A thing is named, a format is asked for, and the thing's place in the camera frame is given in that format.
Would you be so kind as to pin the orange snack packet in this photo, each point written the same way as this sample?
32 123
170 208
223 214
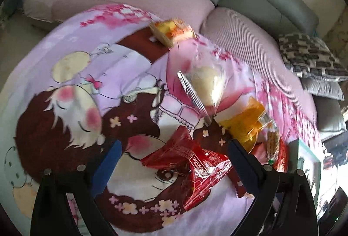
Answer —
244 121

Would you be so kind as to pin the grey pillow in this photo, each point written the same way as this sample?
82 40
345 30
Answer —
323 89

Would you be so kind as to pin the clear white bun packet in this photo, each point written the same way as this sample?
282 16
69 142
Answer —
206 81

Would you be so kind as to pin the green striped round cracker packet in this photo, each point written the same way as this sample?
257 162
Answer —
272 143

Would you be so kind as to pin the printed blanket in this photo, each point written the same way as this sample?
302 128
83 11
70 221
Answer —
81 43

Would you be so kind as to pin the black and white patterned pillow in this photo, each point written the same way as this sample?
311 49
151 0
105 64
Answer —
307 56

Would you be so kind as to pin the pink sofa cover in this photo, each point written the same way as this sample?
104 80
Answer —
244 34

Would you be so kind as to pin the teal cardboard box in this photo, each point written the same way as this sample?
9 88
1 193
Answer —
307 176

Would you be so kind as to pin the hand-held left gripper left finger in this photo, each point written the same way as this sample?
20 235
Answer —
106 170

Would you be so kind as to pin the yellow cake packet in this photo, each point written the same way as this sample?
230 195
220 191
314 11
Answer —
174 30

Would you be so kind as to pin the patterned curtain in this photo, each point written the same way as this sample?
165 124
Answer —
337 26

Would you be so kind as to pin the red triangular snack packet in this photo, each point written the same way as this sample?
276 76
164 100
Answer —
190 160

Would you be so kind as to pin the red packet with white stripe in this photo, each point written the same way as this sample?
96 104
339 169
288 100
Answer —
239 189

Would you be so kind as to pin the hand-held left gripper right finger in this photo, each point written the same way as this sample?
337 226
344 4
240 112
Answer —
243 168

